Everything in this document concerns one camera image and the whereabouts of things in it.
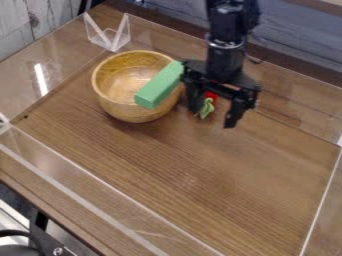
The green rectangular block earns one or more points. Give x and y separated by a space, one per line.
161 85

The brown wooden bowl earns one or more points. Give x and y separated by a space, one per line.
118 78

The clear acrylic tray wall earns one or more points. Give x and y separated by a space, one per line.
116 225

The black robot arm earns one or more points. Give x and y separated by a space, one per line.
233 19

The red toy strawberry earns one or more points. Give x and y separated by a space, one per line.
209 105

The clear acrylic stand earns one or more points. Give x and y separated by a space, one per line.
109 38

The black metal clamp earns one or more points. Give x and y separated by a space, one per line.
47 245

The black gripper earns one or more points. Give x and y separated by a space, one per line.
220 75

